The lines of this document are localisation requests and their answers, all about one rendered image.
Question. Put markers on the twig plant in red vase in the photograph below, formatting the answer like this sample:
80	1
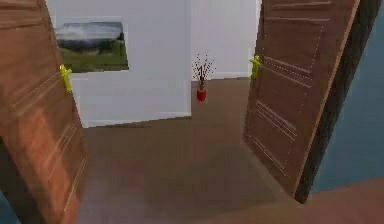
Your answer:
201	83

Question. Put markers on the brown wooden room door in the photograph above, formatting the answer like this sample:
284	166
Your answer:
293	100
36	126

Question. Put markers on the framed landscape picture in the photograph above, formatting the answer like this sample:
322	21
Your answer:
91	46

